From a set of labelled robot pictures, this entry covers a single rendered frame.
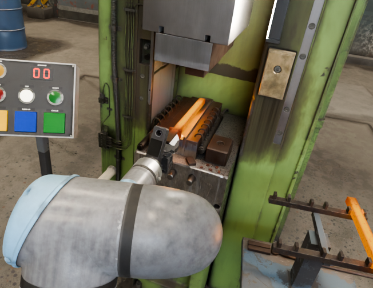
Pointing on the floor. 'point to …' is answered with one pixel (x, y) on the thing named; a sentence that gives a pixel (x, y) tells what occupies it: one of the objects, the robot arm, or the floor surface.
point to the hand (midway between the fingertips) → (173, 134)
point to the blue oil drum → (9, 26)
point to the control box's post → (44, 155)
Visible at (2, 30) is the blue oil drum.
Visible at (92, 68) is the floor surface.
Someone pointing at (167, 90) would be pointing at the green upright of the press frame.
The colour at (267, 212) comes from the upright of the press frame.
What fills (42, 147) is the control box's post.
